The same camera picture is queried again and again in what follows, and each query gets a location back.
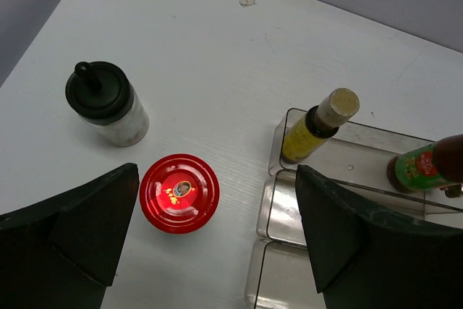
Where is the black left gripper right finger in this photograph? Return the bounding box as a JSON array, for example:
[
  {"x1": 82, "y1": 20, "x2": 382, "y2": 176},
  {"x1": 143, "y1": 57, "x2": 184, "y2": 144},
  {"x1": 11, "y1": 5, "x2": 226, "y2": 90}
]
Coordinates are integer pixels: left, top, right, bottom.
[{"x1": 295, "y1": 165, "x2": 462, "y2": 308}]

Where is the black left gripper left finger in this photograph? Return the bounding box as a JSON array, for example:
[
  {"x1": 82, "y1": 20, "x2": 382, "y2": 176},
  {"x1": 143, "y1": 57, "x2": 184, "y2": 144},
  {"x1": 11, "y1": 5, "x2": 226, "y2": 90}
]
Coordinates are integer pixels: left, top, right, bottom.
[{"x1": 1, "y1": 163, "x2": 140, "y2": 308}]

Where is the green-label hot sauce bottle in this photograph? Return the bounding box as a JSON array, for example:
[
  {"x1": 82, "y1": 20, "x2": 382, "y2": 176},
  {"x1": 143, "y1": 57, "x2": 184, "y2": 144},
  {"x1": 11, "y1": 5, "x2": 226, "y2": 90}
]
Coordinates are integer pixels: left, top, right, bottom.
[{"x1": 386, "y1": 135, "x2": 462, "y2": 193}]

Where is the red-lid chili sauce jar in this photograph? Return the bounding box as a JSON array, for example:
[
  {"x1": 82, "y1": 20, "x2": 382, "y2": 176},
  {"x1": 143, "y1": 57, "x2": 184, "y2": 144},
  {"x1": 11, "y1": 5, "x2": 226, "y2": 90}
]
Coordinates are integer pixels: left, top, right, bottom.
[{"x1": 139, "y1": 153, "x2": 220, "y2": 234}]

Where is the small yellow-label brown bottle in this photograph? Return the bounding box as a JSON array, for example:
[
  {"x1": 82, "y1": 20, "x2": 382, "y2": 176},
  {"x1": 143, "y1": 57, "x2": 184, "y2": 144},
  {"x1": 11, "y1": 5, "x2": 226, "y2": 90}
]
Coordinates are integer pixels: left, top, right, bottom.
[{"x1": 281, "y1": 88, "x2": 360, "y2": 164}]

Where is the clear tiered acrylic rack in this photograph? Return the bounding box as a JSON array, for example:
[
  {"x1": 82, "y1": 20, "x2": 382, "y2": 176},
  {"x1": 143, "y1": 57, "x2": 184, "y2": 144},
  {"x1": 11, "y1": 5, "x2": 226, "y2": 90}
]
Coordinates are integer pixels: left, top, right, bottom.
[{"x1": 245, "y1": 108, "x2": 462, "y2": 308}]

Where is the small tape scrap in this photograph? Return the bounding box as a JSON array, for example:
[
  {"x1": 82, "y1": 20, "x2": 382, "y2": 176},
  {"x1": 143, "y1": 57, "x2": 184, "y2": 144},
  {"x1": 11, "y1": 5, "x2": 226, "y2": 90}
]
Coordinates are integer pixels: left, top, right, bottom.
[{"x1": 239, "y1": 0, "x2": 256, "y2": 7}]

